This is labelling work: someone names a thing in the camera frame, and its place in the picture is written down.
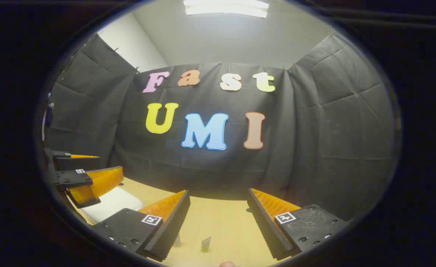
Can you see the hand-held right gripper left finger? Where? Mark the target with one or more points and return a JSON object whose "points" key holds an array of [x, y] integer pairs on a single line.
{"points": [[173, 226]]}

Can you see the white suitcase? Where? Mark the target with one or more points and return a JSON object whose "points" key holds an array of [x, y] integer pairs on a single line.
{"points": [[110, 204]]}

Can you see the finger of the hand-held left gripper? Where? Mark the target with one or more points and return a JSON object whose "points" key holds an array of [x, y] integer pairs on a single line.
{"points": [[73, 178], [77, 163]]}

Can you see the white skin care tube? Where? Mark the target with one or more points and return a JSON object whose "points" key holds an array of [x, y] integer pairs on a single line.
{"points": [[205, 244]]}

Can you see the ceiling light panel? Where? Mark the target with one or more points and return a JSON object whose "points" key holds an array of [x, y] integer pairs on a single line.
{"points": [[225, 7]]}

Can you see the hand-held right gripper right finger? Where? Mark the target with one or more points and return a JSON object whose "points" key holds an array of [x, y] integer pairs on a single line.
{"points": [[264, 226]]}

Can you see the black backdrop cloth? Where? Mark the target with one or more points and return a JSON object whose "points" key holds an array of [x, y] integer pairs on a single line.
{"points": [[314, 129]]}

